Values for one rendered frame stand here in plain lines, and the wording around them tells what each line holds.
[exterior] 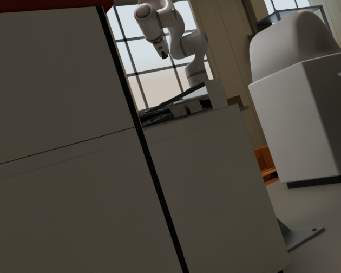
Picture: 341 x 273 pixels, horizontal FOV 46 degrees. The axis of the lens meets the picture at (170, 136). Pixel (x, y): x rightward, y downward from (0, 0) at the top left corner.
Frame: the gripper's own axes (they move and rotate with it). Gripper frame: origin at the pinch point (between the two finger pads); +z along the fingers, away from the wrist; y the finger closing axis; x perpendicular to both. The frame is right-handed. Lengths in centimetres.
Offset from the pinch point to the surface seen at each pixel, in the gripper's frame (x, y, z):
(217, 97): -14.0, -26.8, 9.4
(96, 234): 37, -79, -48
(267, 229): -9, -85, 26
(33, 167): 43, -59, -63
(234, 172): -7, -61, 11
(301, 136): -78, 0, 198
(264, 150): -59, 42, 329
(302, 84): -95, 32, 169
